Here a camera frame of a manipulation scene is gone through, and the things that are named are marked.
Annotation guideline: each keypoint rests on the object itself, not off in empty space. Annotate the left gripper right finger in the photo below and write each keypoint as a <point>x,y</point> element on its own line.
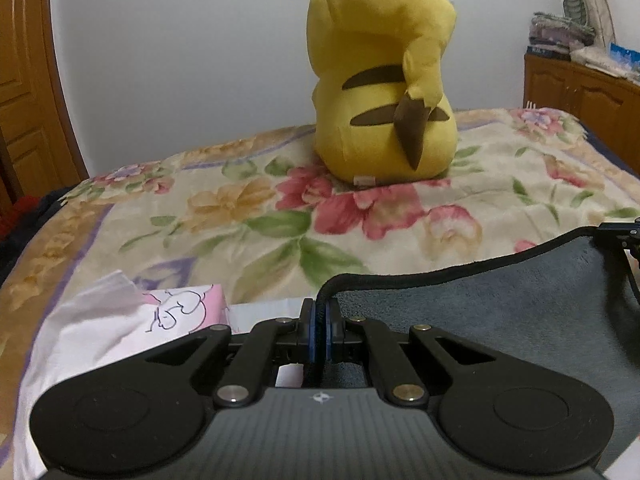
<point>346,344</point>

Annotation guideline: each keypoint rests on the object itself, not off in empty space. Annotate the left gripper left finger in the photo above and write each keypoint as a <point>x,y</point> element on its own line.
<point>255,357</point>

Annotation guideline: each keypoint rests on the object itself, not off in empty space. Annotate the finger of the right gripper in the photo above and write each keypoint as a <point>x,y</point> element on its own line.
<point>616,243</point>

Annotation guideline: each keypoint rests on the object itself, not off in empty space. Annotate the purple and grey towel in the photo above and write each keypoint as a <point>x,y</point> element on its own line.
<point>545,305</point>

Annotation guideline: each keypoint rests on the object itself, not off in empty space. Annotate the white strawberry print cloth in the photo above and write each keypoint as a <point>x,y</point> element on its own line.
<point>242,317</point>

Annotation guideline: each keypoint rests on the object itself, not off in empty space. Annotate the dark blue bed sheet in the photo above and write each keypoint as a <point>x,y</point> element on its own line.
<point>618,171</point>

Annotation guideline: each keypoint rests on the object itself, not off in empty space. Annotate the floral blanket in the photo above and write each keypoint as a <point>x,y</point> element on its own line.
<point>265,220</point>

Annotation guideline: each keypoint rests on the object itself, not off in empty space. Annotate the wooden cabinet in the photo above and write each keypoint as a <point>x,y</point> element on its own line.
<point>609,106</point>

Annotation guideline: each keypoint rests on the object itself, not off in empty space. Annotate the blue picture box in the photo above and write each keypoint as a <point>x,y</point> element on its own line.
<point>628,58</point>

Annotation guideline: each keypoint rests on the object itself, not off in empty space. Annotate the stack of folded fabrics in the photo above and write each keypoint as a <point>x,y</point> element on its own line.
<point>552,36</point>

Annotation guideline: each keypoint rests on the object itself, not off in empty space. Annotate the beige patterned curtain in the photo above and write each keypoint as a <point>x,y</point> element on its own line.
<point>600,20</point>

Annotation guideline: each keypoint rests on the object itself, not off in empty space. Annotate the green fan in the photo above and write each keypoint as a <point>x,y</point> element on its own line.
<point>576,11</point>

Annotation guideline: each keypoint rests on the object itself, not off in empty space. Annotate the yellow Pikachu plush toy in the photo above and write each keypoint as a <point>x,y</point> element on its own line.
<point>382,115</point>

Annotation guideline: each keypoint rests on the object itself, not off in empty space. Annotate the wooden slatted wardrobe door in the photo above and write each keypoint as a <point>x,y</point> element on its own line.
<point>39,150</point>

